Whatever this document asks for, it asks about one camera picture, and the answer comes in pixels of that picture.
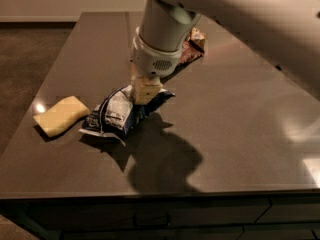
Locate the brown chip bag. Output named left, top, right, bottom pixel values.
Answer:
left=178, top=27, right=206, bottom=66

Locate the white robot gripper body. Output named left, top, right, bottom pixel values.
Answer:
left=131, top=28, right=182, bottom=78

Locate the blue chip bag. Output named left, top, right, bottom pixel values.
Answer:
left=80, top=85, right=174, bottom=140

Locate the yellow sponge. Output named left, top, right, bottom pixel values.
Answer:
left=33, top=96, right=90, bottom=138

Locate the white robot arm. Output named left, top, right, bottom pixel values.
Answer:
left=132, top=0, right=320, bottom=104

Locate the black drawer handle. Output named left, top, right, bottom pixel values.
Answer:
left=133, top=214, right=171, bottom=229

